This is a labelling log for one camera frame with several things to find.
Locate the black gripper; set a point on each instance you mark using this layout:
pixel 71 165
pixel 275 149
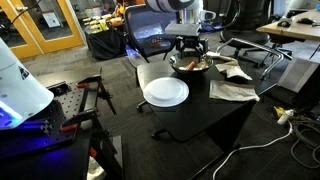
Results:
pixel 193 42

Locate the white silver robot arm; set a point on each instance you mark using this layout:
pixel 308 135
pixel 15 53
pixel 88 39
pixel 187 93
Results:
pixel 189 16

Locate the metal bowl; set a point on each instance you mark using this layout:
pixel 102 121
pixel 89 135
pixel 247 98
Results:
pixel 180 65

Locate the beige cloth by bowl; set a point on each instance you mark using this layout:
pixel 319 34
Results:
pixel 219 56

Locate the beige cloth far side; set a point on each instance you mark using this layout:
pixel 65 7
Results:
pixel 232 69

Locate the beige cloth near plate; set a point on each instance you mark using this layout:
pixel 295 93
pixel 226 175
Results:
pixel 231 91

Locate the white plate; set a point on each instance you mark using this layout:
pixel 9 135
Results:
pixel 166 92

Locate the black mesh office chair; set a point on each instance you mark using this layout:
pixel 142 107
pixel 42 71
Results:
pixel 146 30

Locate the wooden desk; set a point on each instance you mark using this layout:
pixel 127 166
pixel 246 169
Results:
pixel 296 30

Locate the black clamp with orange grip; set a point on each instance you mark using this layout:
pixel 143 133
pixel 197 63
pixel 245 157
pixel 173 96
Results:
pixel 73 122

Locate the white camera housing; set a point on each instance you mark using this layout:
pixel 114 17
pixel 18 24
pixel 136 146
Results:
pixel 21 94

